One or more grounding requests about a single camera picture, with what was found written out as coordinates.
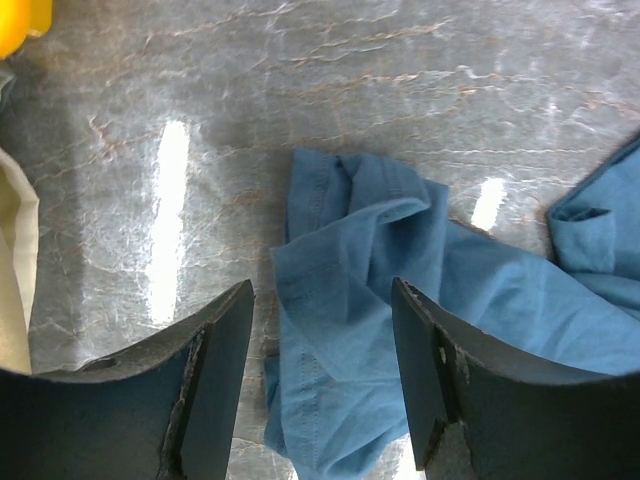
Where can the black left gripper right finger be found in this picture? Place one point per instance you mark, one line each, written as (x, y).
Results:
(474, 401)

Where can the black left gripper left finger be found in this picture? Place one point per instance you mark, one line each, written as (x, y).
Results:
(163, 408)

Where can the dark blue t-shirt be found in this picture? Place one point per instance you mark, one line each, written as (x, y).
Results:
(355, 223)

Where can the blue beige checkered pillow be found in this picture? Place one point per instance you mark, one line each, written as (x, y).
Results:
(19, 253)

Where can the yellow plastic bin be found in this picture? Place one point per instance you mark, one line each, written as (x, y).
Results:
(20, 19)

